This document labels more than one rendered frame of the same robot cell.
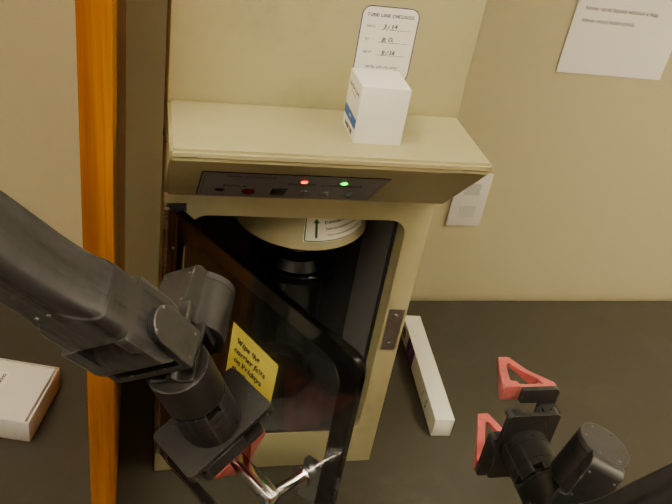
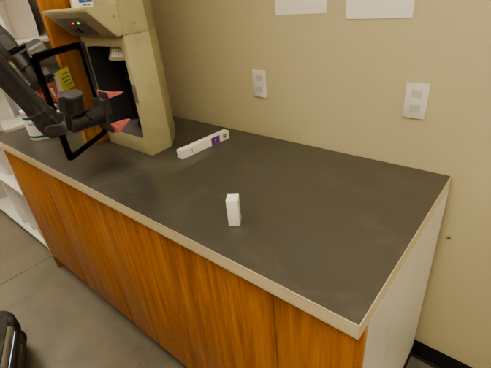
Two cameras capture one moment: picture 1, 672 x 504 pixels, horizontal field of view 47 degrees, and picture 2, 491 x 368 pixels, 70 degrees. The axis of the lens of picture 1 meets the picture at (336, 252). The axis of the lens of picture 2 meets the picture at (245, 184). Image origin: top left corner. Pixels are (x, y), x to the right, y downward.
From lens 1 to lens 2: 1.57 m
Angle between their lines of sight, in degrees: 50
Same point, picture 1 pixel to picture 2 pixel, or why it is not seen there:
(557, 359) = (264, 157)
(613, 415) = (248, 175)
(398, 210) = (118, 42)
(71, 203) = not seen: hidden behind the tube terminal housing
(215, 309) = (33, 47)
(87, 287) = not seen: outside the picture
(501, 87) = (256, 25)
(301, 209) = (101, 43)
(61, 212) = not seen: hidden behind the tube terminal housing
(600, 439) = (72, 92)
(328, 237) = (115, 56)
